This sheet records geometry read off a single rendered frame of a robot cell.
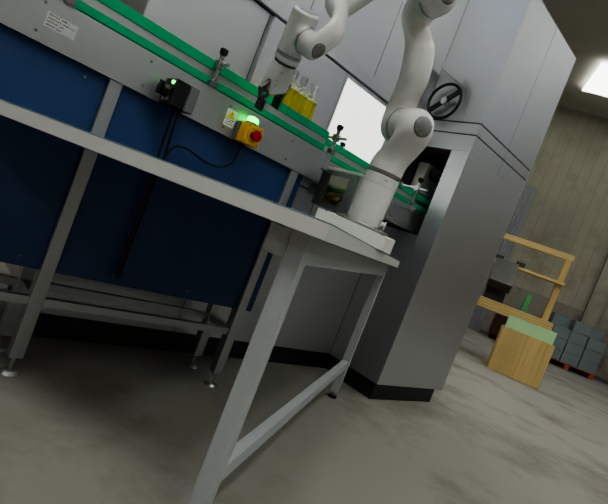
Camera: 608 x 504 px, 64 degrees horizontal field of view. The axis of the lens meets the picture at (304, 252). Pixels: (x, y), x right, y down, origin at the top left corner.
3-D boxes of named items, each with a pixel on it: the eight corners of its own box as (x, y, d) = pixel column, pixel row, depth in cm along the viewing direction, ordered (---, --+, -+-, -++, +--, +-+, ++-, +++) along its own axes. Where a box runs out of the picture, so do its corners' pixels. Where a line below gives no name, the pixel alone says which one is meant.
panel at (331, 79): (370, 171, 263) (393, 111, 261) (374, 172, 260) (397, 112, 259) (241, 94, 201) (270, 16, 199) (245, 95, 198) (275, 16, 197)
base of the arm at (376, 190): (389, 237, 175) (410, 190, 173) (382, 235, 157) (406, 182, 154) (342, 216, 180) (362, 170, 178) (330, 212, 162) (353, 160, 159)
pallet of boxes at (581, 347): (582, 374, 1050) (601, 330, 1046) (592, 380, 984) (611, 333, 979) (533, 354, 1079) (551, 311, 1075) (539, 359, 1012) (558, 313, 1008)
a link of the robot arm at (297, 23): (308, 62, 151) (292, 49, 156) (327, 21, 144) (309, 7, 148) (288, 57, 145) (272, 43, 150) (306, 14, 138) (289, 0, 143)
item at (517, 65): (467, 184, 327) (517, 59, 323) (520, 195, 300) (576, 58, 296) (412, 144, 279) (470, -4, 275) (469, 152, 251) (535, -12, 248)
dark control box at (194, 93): (179, 114, 155) (189, 89, 154) (191, 116, 149) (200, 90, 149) (156, 103, 149) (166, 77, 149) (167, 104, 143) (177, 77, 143)
